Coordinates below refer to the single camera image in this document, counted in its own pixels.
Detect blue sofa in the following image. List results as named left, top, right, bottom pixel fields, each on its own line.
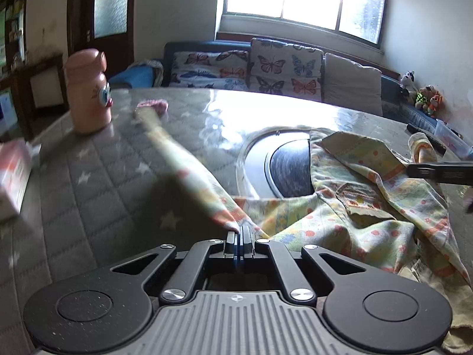
left=106, top=39, right=444, bottom=127

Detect blue cloth on sofa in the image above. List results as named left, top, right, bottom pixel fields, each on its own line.
left=108, top=59, right=164, bottom=89

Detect white and red box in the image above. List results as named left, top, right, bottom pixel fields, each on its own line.
left=0, top=138, right=42, bottom=222

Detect round black induction cooktop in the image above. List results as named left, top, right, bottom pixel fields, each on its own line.
left=236, top=128, right=314, bottom=199

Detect black remote control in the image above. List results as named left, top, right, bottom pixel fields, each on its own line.
left=406, top=123, right=447, bottom=156

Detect flat butterfly print cushion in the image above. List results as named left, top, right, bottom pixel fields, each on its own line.
left=169, top=50, right=249, bottom=91

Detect black white plush toy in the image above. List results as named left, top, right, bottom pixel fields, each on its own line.
left=400, top=71, right=418, bottom=93

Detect grey quilted star table cover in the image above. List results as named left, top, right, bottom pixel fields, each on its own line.
left=0, top=87, right=473, bottom=355

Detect clear plastic storage box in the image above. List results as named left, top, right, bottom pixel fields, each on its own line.
left=434, top=120, right=472, bottom=161

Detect dark wooden cabinet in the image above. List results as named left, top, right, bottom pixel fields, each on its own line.
left=1, top=0, right=68, bottom=139

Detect pink cartoon water bottle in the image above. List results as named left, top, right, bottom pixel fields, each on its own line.
left=64, top=49, right=113, bottom=135

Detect orange green plush toys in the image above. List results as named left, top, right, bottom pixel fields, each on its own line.
left=414, top=85, right=443, bottom=118

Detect dark wooden door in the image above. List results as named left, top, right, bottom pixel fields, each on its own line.
left=67, top=0, right=134, bottom=77

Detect colourful patterned baby garment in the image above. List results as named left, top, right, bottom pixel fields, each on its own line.
left=135, top=102, right=472, bottom=354

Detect upright butterfly print cushion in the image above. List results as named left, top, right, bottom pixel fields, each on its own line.
left=248, top=38, right=324, bottom=102

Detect plain beige cushion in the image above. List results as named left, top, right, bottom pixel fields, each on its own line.
left=322, top=53, right=383, bottom=116

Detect pink hair scrunchie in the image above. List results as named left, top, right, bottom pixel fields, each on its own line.
left=136, top=99, right=169, bottom=117

